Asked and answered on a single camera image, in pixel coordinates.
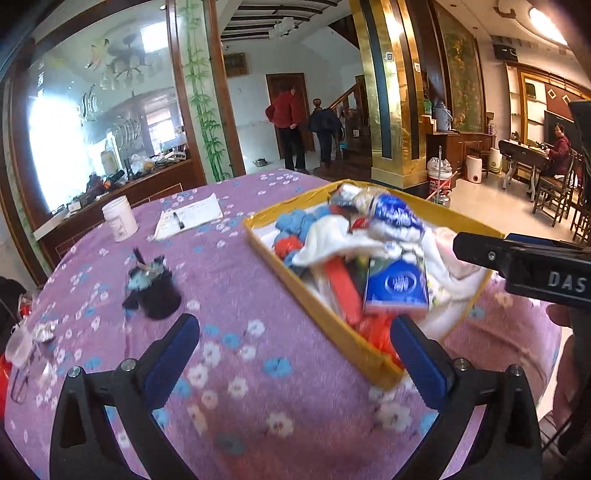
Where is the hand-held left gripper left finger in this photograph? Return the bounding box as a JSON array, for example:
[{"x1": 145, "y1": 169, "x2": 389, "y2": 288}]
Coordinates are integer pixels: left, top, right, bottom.
[{"x1": 48, "y1": 313, "x2": 201, "y2": 480}]

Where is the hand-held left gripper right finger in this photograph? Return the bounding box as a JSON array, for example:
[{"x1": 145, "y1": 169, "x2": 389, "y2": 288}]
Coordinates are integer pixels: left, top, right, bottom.
[{"x1": 390, "y1": 315, "x2": 543, "y2": 480}]

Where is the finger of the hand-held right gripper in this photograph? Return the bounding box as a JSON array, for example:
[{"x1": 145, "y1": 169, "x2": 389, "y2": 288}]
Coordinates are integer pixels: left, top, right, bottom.
[
  {"x1": 452, "y1": 232, "x2": 585, "y2": 278},
  {"x1": 505, "y1": 233, "x2": 585, "y2": 253}
]

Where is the yellow rimmed white box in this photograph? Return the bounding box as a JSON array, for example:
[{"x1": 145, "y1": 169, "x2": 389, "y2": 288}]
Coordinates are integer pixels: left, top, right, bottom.
[{"x1": 243, "y1": 178, "x2": 506, "y2": 391}]

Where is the white cloth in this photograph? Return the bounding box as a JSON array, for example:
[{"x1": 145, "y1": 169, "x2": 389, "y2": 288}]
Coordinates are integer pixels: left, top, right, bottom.
[{"x1": 292, "y1": 215, "x2": 402, "y2": 268}]

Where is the person's right hand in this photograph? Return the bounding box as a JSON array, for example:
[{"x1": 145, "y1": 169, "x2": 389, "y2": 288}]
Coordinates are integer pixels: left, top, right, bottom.
[{"x1": 546, "y1": 304, "x2": 581, "y2": 431}]

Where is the pink tissue pack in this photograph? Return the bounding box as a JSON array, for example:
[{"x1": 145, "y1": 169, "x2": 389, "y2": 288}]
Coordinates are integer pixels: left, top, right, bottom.
[{"x1": 427, "y1": 226, "x2": 492, "y2": 282}]

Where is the wooden chair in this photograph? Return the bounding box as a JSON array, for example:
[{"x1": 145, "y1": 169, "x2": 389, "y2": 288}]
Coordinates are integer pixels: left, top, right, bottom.
[
  {"x1": 570, "y1": 152, "x2": 591, "y2": 245},
  {"x1": 531, "y1": 152, "x2": 578, "y2": 227}
]

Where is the red plastic bag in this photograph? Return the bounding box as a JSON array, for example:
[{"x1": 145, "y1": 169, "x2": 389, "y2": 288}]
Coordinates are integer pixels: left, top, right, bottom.
[
  {"x1": 0, "y1": 353, "x2": 14, "y2": 416},
  {"x1": 355, "y1": 314, "x2": 407, "y2": 365},
  {"x1": 273, "y1": 235, "x2": 308, "y2": 259}
]

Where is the lemon print tissue pack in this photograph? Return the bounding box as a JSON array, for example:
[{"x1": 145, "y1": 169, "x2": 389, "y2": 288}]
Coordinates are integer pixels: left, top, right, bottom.
[{"x1": 425, "y1": 277, "x2": 481, "y2": 333}]

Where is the black cup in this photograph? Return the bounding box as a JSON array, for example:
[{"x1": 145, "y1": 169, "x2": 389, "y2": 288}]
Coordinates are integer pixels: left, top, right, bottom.
[{"x1": 121, "y1": 248, "x2": 183, "y2": 320}]

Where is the blue snack packet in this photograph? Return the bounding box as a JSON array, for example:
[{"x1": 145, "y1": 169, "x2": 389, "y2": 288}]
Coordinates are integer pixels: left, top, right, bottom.
[{"x1": 362, "y1": 258, "x2": 430, "y2": 317}]

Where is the red bucket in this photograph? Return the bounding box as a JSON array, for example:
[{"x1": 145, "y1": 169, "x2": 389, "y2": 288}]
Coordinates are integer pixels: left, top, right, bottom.
[{"x1": 427, "y1": 157, "x2": 455, "y2": 197}]

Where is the dark wooden desk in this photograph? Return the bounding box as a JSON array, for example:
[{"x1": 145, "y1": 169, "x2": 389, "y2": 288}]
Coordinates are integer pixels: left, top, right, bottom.
[{"x1": 499, "y1": 140, "x2": 555, "y2": 190}]

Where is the dark blue packet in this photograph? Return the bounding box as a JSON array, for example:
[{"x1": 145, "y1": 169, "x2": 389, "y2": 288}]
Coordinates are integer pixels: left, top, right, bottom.
[{"x1": 369, "y1": 191, "x2": 426, "y2": 245}]

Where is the wooden sideboard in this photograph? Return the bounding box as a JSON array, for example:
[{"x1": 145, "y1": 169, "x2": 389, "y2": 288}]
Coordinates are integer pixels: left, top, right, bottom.
[{"x1": 425, "y1": 131, "x2": 497, "y2": 178}]

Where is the purple floral tablecloth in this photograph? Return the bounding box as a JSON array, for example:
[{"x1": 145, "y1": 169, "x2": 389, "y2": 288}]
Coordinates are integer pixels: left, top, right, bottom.
[{"x1": 4, "y1": 168, "x2": 561, "y2": 480}]

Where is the crumpled foil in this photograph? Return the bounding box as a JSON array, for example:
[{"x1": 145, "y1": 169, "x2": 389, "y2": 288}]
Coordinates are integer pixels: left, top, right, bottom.
[{"x1": 32, "y1": 318, "x2": 58, "y2": 343}]

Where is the clear plastic lid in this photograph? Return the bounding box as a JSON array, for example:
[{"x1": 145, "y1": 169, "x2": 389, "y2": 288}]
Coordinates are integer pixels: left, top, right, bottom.
[{"x1": 18, "y1": 355, "x2": 54, "y2": 384}]

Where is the shiny crumpled packet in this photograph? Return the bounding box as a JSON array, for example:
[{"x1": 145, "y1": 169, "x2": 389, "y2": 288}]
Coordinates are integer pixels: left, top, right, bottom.
[{"x1": 329, "y1": 182, "x2": 384, "y2": 208}]

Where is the paper notepad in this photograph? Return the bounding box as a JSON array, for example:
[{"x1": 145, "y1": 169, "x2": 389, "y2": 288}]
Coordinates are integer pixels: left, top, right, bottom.
[{"x1": 153, "y1": 192, "x2": 223, "y2": 241}]

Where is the white plastic jar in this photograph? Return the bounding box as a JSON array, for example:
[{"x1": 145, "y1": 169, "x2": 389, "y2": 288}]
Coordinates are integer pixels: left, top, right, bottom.
[{"x1": 102, "y1": 195, "x2": 139, "y2": 243}]

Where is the clear plastic container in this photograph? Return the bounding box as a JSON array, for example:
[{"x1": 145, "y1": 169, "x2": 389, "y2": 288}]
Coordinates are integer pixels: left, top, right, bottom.
[{"x1": 6, "y1": 323, "x2": 35, "y2": 367}]

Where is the wooden staircase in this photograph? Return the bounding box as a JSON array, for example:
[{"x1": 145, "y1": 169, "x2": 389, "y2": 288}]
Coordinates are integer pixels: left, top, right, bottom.
[{"x1": 314, "y1": 76, "x2": 372, "y2": 181}]

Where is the black backpack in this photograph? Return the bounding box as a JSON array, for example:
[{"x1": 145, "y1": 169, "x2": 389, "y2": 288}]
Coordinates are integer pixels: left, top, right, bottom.
[{"x1": 0, "y1": 276, "x2": 27, "y2": 342}]

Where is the large landscape painting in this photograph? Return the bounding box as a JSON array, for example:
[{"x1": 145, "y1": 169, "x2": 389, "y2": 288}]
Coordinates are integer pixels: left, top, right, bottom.
[{"x1": 434, "y1": 4, "x2": 490, "y2": 134}]

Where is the wooden mirror cabinet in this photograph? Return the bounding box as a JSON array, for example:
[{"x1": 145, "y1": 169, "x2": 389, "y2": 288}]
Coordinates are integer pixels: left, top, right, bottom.
[{"x1": 0, "y1": 0, "x2": 245, "y2": 278}]

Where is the gold pillar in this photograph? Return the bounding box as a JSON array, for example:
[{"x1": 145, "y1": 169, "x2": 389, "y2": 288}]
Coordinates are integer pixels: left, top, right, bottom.
[{"x1": 348, "y1": 0, "x2": 444, "y2": 188}]

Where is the blue shoe cover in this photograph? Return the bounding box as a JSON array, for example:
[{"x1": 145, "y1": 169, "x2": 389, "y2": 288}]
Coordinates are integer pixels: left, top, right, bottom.
[{"x1": 274, "y1": 208, "x2": 333, "y2": 243}]

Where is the round ceiling light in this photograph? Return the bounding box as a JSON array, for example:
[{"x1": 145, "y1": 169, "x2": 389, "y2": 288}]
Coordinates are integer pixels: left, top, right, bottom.
[{"x1": 526, "y1": 7, "x2": 568, "y2": 47}]

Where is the wooden door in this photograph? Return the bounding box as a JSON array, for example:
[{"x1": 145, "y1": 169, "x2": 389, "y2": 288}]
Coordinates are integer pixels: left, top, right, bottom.
[{"x1": 265, "y1": 73, "x2": 315, "y2": 160}]

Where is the ceiling lamp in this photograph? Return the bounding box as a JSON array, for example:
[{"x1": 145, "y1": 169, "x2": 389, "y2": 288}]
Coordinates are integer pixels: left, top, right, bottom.
[{"x1": 270, "y1": 16, "x2": 296, "y2": 40}]

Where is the small framed picture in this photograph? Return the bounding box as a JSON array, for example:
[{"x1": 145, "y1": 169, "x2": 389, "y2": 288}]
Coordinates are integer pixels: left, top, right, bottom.
[{"x1": 224, "y1": 52, "x2": 249, "y2": 77}]

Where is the wooden wall cabinet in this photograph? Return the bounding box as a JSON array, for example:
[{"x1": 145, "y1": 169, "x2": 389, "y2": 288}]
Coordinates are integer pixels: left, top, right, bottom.
[{"x1": 505, "y1": 62, "x2": 591, "y2": 139}]

